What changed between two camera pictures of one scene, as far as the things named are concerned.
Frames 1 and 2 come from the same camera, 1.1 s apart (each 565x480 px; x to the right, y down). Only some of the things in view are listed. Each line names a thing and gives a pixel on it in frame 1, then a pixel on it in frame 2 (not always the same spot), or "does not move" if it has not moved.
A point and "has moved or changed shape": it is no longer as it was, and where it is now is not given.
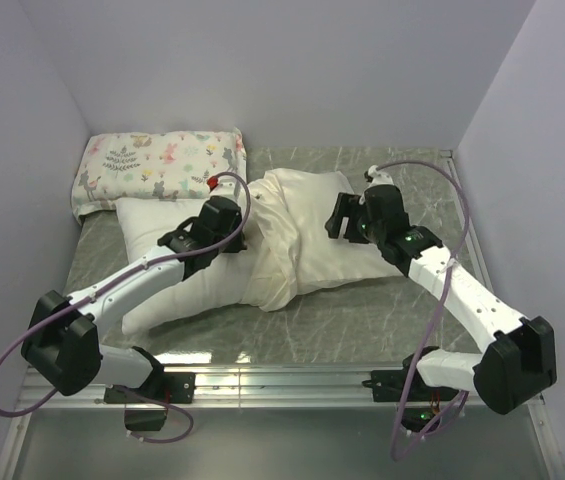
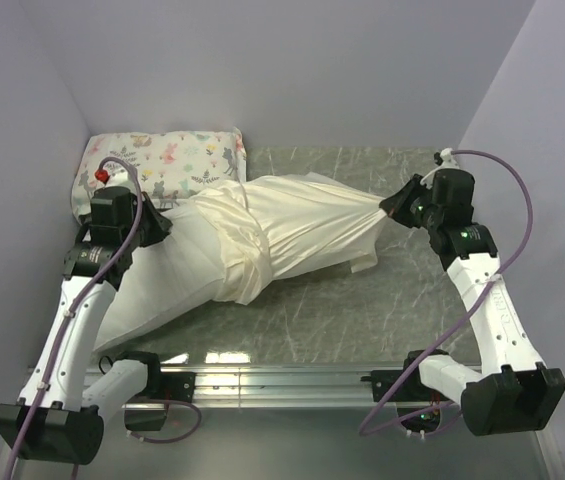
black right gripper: x=348 y=206 -> x=398 y=206
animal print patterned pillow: x=161 y=164 does not move
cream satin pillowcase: x=287 y=214 has moved or changed shape
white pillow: x=144 y=222 has moved or changed shape
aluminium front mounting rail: x=256 y=388 does not move
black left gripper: x=237 y=245 -> x=158 y=223
